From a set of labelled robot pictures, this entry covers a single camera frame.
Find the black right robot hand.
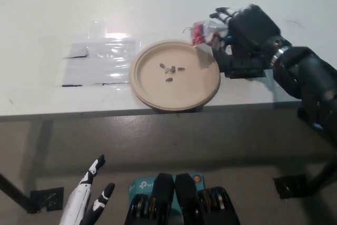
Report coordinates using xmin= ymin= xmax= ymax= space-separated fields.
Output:
xmin=209 ymin=4 xmax=287 ymax=60

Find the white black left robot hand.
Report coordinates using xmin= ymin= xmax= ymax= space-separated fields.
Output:
xmin=59 ymin=154 xmax=116 ymax=225

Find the sunflower seed bag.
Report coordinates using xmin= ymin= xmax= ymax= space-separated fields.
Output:
xmin=191 ymin=20 xmax=230 ymax=48

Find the beige paper plate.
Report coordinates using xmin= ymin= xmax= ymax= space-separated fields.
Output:
xmin=128 ymin=39 xmax=221 ymax=111

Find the black floor tape patch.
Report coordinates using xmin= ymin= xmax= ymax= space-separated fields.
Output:
xmin=272 ymin=174 xmax=309 ymax=200
xmin=29 ymin=187 xmax=65 ymax=213

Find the black tape patch on table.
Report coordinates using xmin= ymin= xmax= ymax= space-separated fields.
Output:
xmin=211 ymin=47 xmax=267 ymax=80

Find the black table leg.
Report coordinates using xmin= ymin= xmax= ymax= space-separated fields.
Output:
xmin=0 ymin=171 xmax=35 ymax=214
xmin=308 ymin=153 xmax=337 ymax=192

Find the teal cardboard box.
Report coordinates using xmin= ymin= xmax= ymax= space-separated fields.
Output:
xmin=128 ymin=173 xmax=205 ymax=225

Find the black and blue object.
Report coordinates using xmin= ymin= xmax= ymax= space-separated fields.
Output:
xmin=296 ymin=106 xmax=325 ymax=131

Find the clear plastic sheet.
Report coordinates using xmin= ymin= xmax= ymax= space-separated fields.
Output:
xmin=61 ymin=41 xmax=142 ymax=87

